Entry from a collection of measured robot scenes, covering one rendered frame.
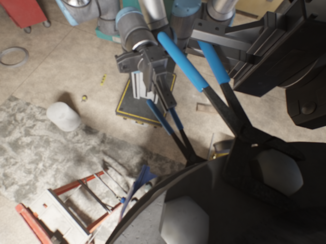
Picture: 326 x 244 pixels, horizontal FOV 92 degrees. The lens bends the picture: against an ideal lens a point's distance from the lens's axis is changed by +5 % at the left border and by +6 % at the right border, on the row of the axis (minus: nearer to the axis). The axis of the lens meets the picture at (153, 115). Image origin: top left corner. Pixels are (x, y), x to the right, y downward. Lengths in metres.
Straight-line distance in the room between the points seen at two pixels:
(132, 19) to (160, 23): 0.16
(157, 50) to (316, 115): 0.31
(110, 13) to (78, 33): 2.60
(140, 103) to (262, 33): 1.99
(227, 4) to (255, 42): 0.72
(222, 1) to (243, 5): 3.72
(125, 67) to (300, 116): 0.38
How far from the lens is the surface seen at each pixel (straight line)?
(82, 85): 2.86
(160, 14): 0.66
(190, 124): 2.50
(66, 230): 1.16
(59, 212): 1.16
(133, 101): 2.18
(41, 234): 1.18
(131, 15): 0.54
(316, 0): 0.27
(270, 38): 0.25
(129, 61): 0.45
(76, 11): 1.04
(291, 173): 0.21
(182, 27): 1.03
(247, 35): 0.26
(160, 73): 0.39
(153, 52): 0.40
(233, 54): 0.28
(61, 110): 2.29
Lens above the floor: 2.23
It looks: 66 degrees down
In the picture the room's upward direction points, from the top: 11 degrees clockwise
